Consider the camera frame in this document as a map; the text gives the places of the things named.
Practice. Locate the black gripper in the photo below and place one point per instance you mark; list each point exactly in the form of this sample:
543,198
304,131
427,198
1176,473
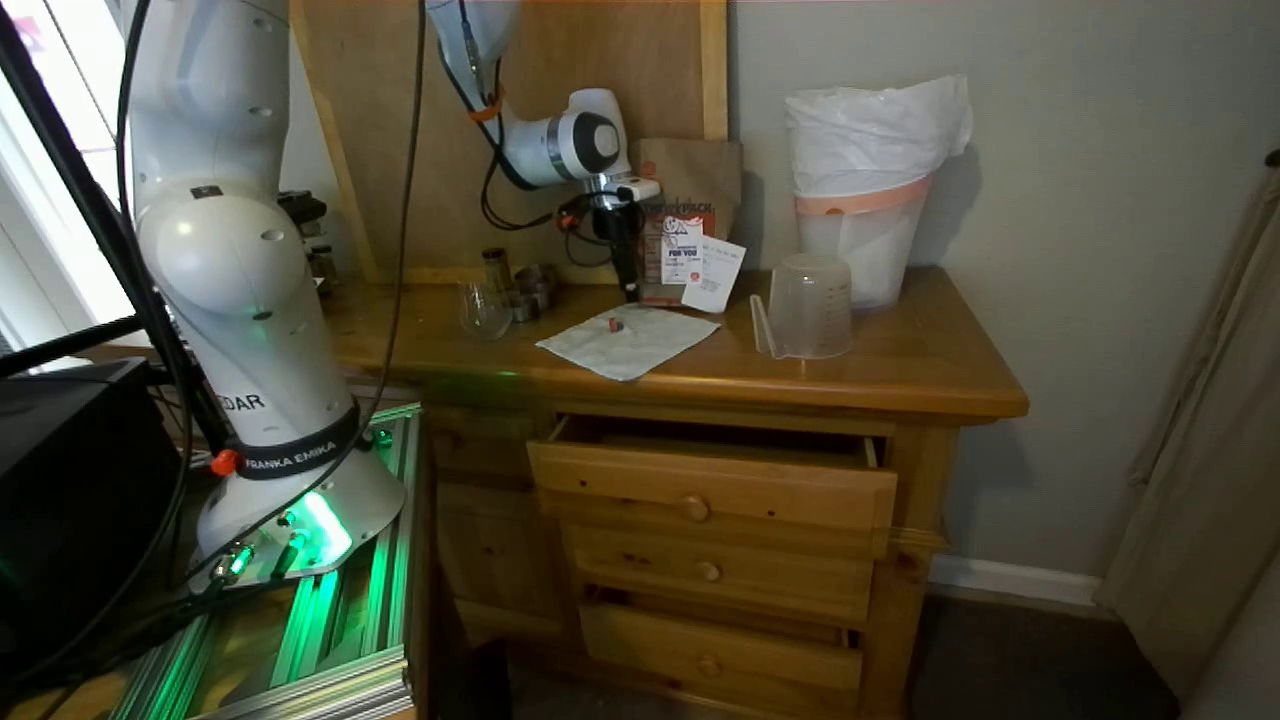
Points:
622,220

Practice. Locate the red candy piece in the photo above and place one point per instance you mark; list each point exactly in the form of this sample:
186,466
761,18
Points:
616,322

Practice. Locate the white paper sheet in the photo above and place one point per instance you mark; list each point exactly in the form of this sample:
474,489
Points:
625,349

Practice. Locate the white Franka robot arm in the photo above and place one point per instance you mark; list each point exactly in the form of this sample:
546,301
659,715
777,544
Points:
220,253

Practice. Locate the white paper card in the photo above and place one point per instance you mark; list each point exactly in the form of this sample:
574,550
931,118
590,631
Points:
712,272

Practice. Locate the crumpled clear plastic bag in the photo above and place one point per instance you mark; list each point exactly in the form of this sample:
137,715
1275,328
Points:
535,286

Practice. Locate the brown pouch with white label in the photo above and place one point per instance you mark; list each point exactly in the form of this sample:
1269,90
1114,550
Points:
692,167

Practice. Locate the clear glass jar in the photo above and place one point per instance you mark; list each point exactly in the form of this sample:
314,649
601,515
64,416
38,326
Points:
487,306

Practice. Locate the clear plastic container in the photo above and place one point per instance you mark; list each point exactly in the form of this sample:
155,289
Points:
811,306

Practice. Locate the wooden drawer with knob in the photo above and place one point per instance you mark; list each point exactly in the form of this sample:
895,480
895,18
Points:
722,485
722,655
746,575

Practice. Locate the wooden dresser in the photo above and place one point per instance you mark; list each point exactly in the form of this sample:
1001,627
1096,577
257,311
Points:
864,361

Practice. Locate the trash can with white bag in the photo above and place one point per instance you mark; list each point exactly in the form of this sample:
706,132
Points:
874,146

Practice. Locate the wooden board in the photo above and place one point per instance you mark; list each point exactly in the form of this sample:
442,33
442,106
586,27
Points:
363,132

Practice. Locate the black device on stand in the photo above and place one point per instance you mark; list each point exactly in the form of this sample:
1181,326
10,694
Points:
310,245

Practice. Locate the white baseboard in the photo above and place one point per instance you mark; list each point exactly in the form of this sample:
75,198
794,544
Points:
1012,582

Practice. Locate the black box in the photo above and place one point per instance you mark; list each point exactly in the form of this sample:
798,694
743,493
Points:
64,534

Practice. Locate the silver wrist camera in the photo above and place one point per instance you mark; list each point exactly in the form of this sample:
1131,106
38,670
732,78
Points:
636,188

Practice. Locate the aluminium frame base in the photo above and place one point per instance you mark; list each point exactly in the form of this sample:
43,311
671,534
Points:
332,627

